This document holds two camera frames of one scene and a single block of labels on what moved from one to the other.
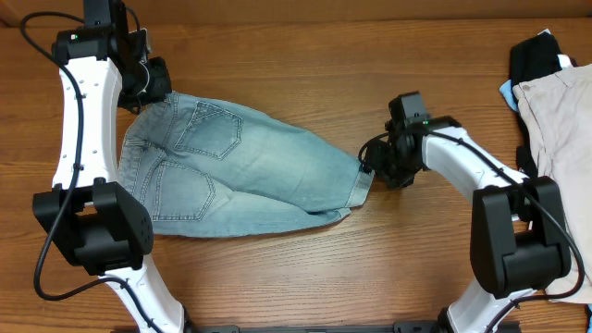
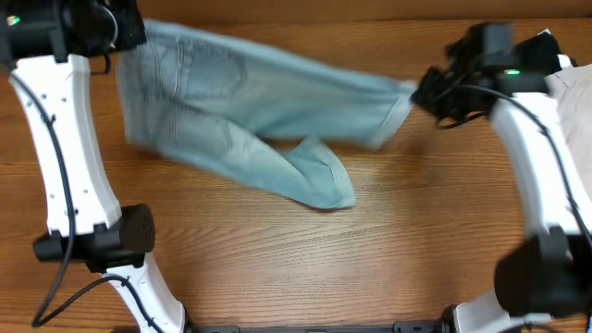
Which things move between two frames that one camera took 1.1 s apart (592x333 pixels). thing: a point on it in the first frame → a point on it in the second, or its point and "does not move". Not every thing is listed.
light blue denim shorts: [205, 168] → [273, 115]
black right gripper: [376, 162] → [431, 100]
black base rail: [396, 327] does not move
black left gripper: [140, 99] → [128, 29]
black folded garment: [533, 58] does not move
